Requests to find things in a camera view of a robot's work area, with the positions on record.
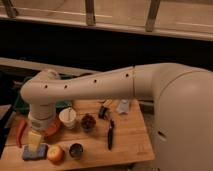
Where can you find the blue sponge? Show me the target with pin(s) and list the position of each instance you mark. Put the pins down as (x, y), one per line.
(40, 154)

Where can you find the white cup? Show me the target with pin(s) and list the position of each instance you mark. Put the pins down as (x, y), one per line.
(68, 117)

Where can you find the green plastic tray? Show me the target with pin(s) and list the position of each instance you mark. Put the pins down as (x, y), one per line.
(21, 106)

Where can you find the wooden cutting board table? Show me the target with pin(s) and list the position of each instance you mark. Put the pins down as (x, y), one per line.
(131, 143)

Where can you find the wooden spoon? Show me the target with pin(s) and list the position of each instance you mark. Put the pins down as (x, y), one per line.
(107, 103)

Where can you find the small metal cup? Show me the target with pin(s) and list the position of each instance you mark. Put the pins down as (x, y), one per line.
(76, 150)

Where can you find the red chili pepper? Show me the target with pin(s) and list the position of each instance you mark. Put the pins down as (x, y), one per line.
(19, 132)

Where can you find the orange bowl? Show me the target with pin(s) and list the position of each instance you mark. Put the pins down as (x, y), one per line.
(53, 127)

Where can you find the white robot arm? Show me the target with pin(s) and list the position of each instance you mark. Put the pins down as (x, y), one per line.
(183, 105)

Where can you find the small black object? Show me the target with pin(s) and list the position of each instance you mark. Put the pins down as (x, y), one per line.
(103, 113)

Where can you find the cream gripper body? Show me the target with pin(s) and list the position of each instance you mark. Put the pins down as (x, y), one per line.
(34, 140)

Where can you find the red yellow apple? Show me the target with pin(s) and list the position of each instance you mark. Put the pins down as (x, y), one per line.
(55, 154)

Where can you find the black handled knife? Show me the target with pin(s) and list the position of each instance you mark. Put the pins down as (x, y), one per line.
(110, 134)

